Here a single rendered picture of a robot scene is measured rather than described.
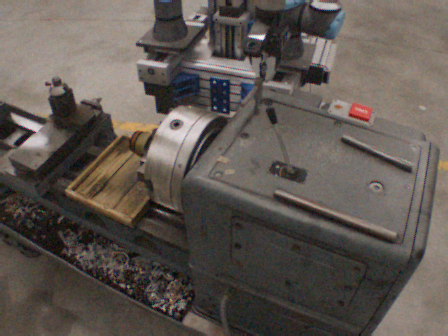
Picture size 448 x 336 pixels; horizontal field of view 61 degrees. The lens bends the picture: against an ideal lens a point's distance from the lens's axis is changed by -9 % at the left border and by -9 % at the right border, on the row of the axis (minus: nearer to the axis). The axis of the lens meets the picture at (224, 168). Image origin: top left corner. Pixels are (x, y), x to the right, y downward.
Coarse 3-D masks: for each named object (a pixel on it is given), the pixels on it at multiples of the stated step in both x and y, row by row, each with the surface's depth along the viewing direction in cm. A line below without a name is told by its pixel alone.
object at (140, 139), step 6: (138, 132) 129; (144, 132) 129; (132, 138) 128; (138, 138) 127; (144, 138) 127; (150, 138) 128; (132, 144) 128; (138, 144) 127; (144, 144) 126; (132, 150) 130; (138, 150) 128
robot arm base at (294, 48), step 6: (294, 36) 147; (300, 36) 150; (288, 42) 149; (294, 42) 149; (300, 42) 151; (288, 48) 150; (294, 48) 151; (300, 48) 152; (288, 54) 151; (294, 54) 151; (300, 54) 153
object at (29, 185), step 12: (48, 120) 169; (108, 120) 168; (96, 132) 163; (84, 144) 159; (72, 156) 154; (0, 168) 149; (12, 168) 146; (60, 168) 149; (12, 180) 147; (24, 180) 141; (36, 180) 141; (48, 180) 145; (36, 192) 142
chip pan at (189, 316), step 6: (186, 312) 146; (186, 318) 144; (192, 318) 144; (198, 318) 144; (186, 324) 143; (192, 324) 143; (198, 324) 143; (204, 324) 143; (210, 324) 143; (204, 330) 141; (210, 330) 141; (216, 330) 141; (222, 330) 141
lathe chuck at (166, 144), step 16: (176, 112) 117; (192, 112) 117; (208, 112) 120; (160, 128) 113; (160, 144) 112; (176, 144) 110; (160, 160) 111; (144, 176) 115; (160, 176) 112; (160, 192) 115
